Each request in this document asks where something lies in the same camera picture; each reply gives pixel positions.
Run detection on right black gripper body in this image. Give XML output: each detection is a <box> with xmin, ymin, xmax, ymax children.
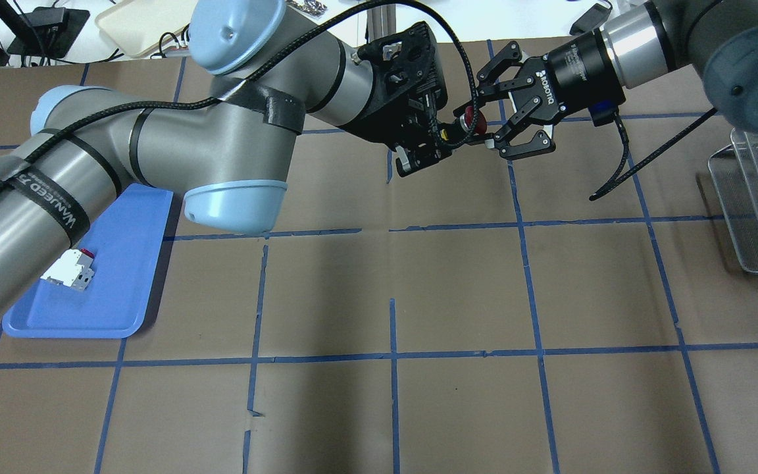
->
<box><xmin>534</xmin><ymin>30</ymin><xmax>625</xmax><ymax>125</ymax></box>

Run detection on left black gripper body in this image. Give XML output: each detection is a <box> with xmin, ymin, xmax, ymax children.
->
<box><xmin>360</xmin><ymin>87</ymin><xmax>447</xmax><ymax>151</ymax></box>

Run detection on red emergency stop button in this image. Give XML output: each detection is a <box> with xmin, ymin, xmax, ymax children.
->
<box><xmin>440</xmin><ymin>105</ymin><xmax>488</xmax><ymax>144</ymax></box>

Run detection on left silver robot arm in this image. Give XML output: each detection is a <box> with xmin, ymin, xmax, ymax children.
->
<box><xmin>0</xmin><ymin>1</ymin><xmax>451</xmax><ymax>315</ymax></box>

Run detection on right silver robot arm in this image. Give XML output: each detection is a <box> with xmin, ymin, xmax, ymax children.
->
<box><xmin>478</xmin><ymin>1</ymin><xmax>758</xmax><ymax>160</ymax></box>

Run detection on black power adapter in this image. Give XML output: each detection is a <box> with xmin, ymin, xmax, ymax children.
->
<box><xmin>568</xmin><ymin>1</ymin><xmax>614</xmax><ymax>36</ymax></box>

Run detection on beige plastic tray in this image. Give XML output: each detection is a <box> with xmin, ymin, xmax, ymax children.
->
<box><xmin>94</xmin><ymin>1</ymin><xmax>197</xmax><ymax>58</ymax></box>

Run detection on blue plastic tray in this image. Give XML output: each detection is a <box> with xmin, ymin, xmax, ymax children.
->
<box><xmin>2</xmin><ymin>184</ymin><xmax>172</xmax><ymax>339</ymax></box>

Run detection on white circuit breaker module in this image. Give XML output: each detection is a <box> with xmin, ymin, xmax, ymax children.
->
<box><xmin>40</xmin><ymin>249</ymin><xmax>95</xmax><ymax>292</ymax></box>

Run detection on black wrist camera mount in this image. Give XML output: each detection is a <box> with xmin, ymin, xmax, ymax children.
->
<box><xmin>356</xmin><ymin>21</ymin><xmax>446</xmax><ymax>99</ymax></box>

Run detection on right arm camera mount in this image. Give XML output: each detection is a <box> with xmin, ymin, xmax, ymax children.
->
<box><xmin>588</xmin><ymin>98</ymin><xmax>626</xmax><ymax>127</ymax></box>

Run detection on aluminium frame post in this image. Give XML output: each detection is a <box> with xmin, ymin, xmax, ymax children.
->
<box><xmin>366</xmin><ymin>3</ymin><xmax>398</xmax><ymax>43</ymax></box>

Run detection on black braided cable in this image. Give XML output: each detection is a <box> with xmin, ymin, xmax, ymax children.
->
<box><xmin>0</xmin><ymin>0</ymin><xmax>478</xmax><ymax>228</ymax></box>

